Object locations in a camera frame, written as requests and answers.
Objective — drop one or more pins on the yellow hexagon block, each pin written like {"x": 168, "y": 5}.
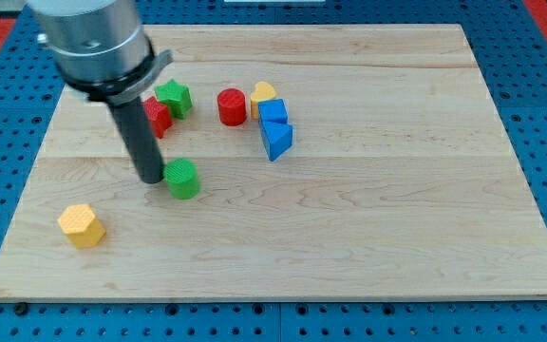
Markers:
{"x": 81, "y": 226}

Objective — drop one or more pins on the red star block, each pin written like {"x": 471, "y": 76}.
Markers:
{"x": 158, "y": 114}

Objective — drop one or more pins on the red cylinder block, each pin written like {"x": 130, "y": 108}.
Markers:
{"x": 231, "y": 106}

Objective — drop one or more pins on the blue triangle block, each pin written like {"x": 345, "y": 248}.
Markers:
{"x": 277, "y": 138}

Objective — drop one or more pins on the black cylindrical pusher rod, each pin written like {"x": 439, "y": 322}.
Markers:
{"x": 139, "y": 139}

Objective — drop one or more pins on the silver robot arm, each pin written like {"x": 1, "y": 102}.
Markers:
{"x": 100, "y": 47}

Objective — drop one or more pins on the yellow heart block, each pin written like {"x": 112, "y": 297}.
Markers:
{"x": 263, "y": 91}

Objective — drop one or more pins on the blue cube block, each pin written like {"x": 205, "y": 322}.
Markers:
{"x": 273, "y": 111}

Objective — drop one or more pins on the green cylinder block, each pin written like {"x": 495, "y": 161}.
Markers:
{"x": 181, "y": 176}

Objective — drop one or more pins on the green star block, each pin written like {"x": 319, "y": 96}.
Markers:
{"x": 176, "y": 96}

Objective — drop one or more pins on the wooden board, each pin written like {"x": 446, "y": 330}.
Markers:
{"x": 401, "y": 183}

